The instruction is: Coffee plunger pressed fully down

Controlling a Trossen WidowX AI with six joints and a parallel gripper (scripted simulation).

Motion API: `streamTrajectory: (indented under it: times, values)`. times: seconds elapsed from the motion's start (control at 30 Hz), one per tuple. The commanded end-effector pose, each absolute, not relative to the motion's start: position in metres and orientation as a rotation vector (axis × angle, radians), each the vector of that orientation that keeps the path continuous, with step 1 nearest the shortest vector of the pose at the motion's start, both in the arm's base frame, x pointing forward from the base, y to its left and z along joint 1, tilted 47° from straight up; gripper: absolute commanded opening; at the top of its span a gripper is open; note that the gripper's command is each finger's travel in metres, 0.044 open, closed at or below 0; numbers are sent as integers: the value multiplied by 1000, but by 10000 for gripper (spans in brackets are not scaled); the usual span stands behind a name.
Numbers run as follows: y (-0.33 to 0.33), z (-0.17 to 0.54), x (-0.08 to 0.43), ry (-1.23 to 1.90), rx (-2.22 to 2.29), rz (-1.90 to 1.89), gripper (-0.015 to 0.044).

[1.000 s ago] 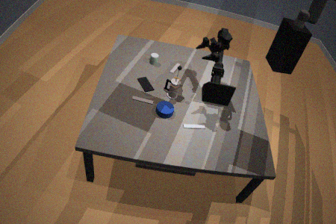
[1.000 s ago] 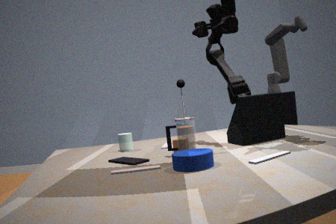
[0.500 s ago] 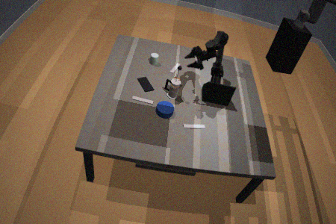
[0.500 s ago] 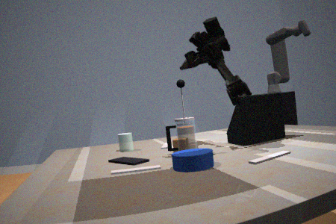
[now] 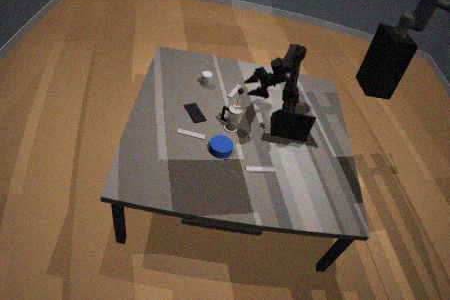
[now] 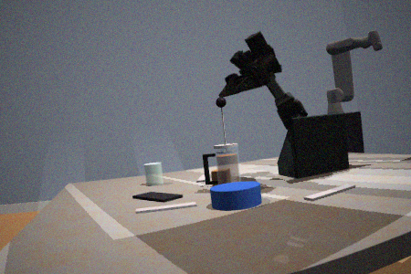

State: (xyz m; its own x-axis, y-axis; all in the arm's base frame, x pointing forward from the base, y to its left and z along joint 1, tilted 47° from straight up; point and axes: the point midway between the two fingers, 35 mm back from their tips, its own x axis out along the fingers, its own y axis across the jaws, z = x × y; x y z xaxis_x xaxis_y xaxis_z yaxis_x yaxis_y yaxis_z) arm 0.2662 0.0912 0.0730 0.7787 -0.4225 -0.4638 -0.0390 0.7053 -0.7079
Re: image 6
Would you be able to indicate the french press coffee maker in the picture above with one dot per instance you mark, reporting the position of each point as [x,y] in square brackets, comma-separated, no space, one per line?
[227,160]

